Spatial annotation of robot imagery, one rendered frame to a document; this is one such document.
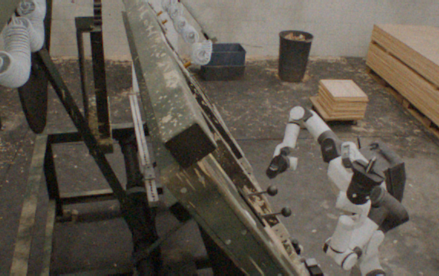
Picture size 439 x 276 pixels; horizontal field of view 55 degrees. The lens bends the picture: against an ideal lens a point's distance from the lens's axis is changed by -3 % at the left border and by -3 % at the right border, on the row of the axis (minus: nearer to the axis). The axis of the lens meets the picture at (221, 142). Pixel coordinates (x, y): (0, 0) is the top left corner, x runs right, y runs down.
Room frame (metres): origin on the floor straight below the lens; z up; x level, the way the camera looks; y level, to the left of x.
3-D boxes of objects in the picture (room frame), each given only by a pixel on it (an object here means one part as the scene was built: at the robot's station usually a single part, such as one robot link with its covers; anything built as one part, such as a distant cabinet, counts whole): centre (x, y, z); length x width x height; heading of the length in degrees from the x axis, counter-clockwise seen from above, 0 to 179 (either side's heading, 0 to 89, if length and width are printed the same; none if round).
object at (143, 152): (2.36, 0.50, 1.00); 1.30 x 0.05 x 0.04; 16
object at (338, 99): (4.90, -1.38, 0.20); 0.61 x 0.53 x 0.40; 10
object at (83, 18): (2.57, 0.83, 1.38); 0.70 x 0.15 x 0.85; 16
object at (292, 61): (6.15, -0.98, 0.33); 0.52 x 0.51 x 0.65; 10
